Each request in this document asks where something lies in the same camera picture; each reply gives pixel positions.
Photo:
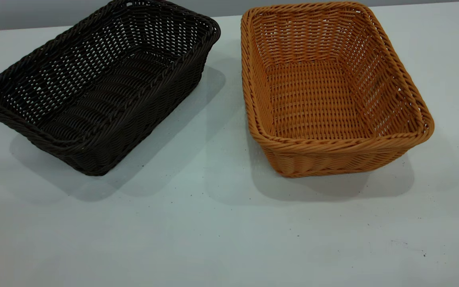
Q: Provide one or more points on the black woven wicker basket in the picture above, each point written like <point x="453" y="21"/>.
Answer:
<point x="94" y="159"/>

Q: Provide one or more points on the orange woven wicker basket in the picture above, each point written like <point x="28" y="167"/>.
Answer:
<point x="313" y="99"/>

